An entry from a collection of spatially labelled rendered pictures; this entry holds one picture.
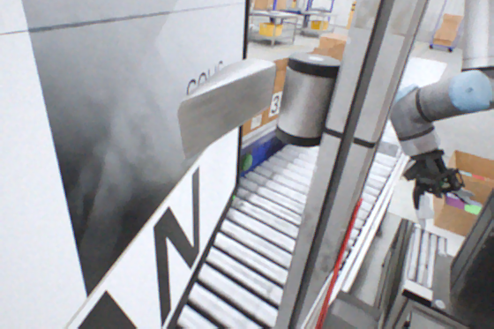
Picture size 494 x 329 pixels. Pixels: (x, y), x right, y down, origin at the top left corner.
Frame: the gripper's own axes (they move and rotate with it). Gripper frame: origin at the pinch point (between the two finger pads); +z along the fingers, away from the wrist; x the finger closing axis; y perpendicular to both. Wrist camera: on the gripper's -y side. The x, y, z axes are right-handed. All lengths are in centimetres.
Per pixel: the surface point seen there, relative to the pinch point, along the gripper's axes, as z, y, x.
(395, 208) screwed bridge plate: 8.6, -37.2, 5.9
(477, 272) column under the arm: 12.2, 7.3, -2.4
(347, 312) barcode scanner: -17, 40, -43
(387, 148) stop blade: -2, -79, 35
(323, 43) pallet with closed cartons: -144, -728, 333
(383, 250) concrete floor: 68, -121, 27
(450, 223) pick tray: 17.3, -25.6, 16.8
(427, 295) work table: 18.7, -2.6, -12.2
